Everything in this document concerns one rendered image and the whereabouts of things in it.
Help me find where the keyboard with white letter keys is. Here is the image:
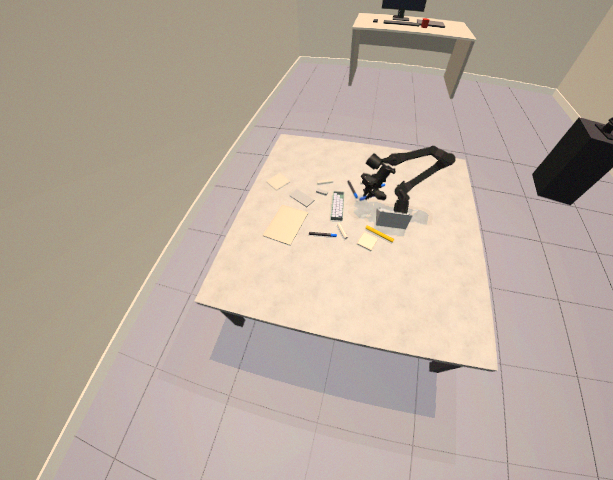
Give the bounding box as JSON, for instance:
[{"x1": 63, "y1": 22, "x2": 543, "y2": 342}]
[{"x1": 331, "y1": 190, "x2": 345, "y2": 221}]

